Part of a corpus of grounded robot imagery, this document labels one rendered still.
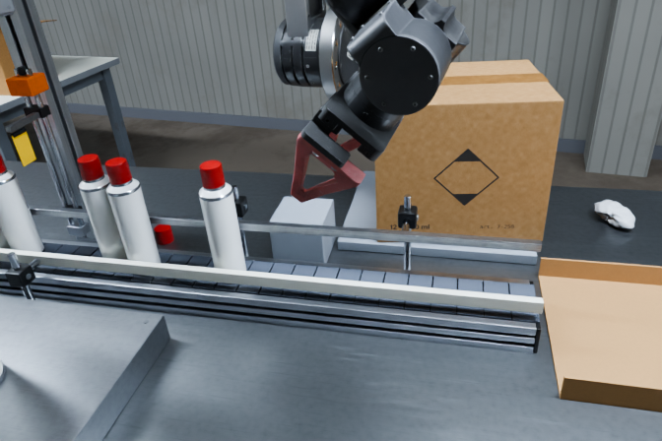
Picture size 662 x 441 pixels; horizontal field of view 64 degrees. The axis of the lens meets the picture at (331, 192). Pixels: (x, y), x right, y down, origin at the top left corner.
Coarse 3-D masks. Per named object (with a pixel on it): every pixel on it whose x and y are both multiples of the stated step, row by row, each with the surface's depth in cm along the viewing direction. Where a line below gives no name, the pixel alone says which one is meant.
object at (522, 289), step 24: (0, 264) 96; (192, 264) 92; (264, 264) 91; (288, 264) 90; (216, 288) 86; (240, 288) 85; (264, 288) 85; (456, 288) 82; (480, 288) 81; (504, 288) 81; (528, 288) 81; (432, 312) 78; (456, 312) 78; (480, 312) 77; (504, 312) 76; (528, 312) 76
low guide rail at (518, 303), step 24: (48, 264) 91; (72, 264) 90; (96, 264) 89; (120, 264) 87; (144, 264) 87; (168, 264) 86; (288, 288) 82; (312, 288) 81; (336, 288) 80; (360, 288) 79; (384, 288) 78; (408, 288) 77; (432, 288) 77
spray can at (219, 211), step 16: (208, 160) 80; (208, 176) 78; (208, 192) 79; (224, 192) 79; (208, 208) 80; (224, 208) 80; (208, 224) 82; (224, 224) 81; (224, 240) 82; (240, 240) 85; (224, 256) 84; (240, 256) 86
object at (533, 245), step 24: (48, 216) 96; (72, 216) 95; (168, 216) 91; (384, 240) 82; (408, 240) 81; (432, 240) 80; (456, 240) 79; (480, 240) 78; (504, 240) 78; (528, 240) 78
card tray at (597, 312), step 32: (544, 288) 87; (576, 288) 87; (608, 288) 86; (640, 288) 86; (576, 320) 80; (608, 320) 80; (640, 320) 80; (576, 352) 75; (608, 352) 75; (640, 352) 74; (576, 384) 67; (608, 384) 66; (640, 384) 70
